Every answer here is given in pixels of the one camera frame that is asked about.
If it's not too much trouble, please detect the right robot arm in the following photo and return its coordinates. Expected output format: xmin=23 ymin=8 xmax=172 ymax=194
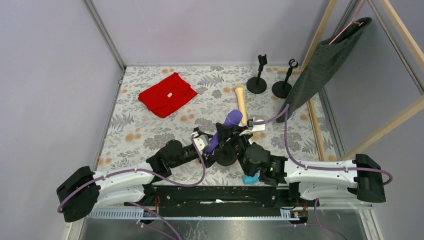
xmin=210 ymin=123 xmax=386 ymax=203

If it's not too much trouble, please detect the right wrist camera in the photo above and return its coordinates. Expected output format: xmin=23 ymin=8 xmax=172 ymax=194
xmin=239 ymin=115 xmax=266 ymax=136

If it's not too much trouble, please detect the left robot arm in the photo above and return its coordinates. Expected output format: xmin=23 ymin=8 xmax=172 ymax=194
xmin=56 ymin=130 xmax=218 ymax=223

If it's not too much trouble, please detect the pink clothes hanger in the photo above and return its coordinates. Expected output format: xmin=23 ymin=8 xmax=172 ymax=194
xmin=329 ymin=0 xmax=366 ymax=45

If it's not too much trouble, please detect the teal blue microphone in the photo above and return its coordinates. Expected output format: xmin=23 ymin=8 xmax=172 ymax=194
xmin=241 ymin=174 xmax=259 ymax=185

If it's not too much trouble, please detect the cream yellow microphone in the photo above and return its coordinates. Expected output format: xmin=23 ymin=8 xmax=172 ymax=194
xmin=234 ymin=84 xmax=248 ymax=126

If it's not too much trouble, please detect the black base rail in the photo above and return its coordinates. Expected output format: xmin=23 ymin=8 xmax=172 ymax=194
xmin=137 ymin=185 xmax=304 ymax=218

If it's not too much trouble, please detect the wooden frame rack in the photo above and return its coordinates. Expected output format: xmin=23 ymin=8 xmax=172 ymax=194
xmin=294 ymin=0 xmax=424 ymax=162

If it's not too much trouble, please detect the dark grey hanging cloth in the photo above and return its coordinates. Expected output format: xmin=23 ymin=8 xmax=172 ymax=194
xmin=281 ymin=17 xmax=373 ymax=117

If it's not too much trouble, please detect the floral table mat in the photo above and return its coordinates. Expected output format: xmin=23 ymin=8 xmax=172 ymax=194
xmin=97 ymin=66 xmax=338 ymax=171

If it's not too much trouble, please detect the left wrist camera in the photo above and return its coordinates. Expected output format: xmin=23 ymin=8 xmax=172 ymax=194
xmin=191 ymin=132 xmax=211 ymax=152

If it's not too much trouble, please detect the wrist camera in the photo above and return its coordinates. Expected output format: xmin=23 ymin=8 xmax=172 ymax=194
xmin=239 ymin=115 xmax=266 ymax=136
xmin=191 ymin=132 xmax=211 ymax=152

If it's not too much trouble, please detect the black mic stand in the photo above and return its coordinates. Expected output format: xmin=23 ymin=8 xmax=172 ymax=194
xmin=246 ymin=54 xmax=268 ymax=94
xmin=271 ymin=58 xmax=299 ymax=99
xmin=214 ymin=146 xmax=237 ymax=167

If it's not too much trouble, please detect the purple microphone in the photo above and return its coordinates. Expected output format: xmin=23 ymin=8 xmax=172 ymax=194
xmin=204 ymin=109 xmax=243 ymax=154

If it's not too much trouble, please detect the red folded cloth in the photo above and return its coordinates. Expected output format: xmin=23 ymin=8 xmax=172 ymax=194
xmin=138 ymin=72 xmax=198 ymax=118

